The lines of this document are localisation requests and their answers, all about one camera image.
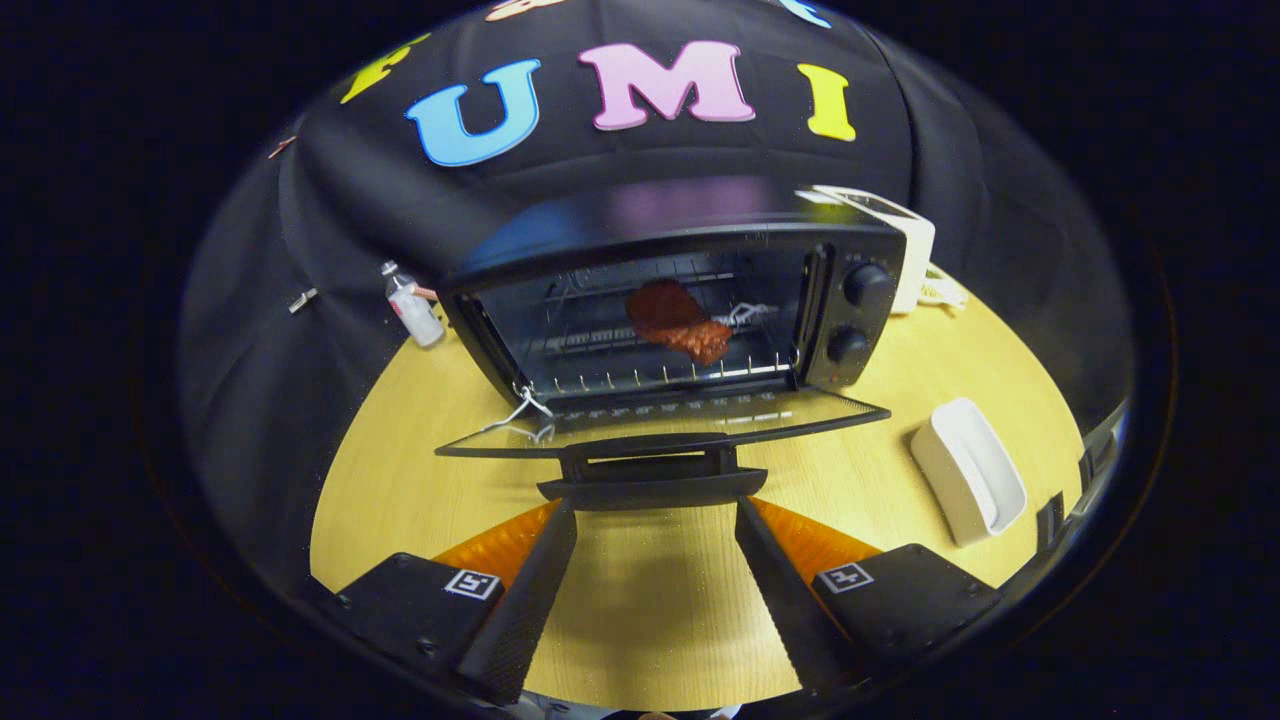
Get black toaster oven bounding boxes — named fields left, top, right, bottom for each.
left=435, top=190, right=909, bottom=513

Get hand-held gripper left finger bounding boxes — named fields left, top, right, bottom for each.
left=335, top=498, right=579, bottom=706

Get small white patterned dish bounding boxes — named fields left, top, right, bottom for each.
left=918, top=262, right=971, bottom=313

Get white rectangular tray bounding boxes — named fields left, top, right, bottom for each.
left=908, top=397, right=1029, bottom=548

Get small clear bottle white label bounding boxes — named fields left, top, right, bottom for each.
left=380, top=260, right=446, bottom=349

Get cream pop-up toaster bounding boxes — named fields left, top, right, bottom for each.
left=812, top=184, right=937, bottom=316

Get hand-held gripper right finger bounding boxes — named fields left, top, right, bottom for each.
left=735, top=495, right=1003, bottom=696

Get reddish-brown meat piece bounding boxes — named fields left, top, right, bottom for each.
left=626, top=279, right=734, bottom=367

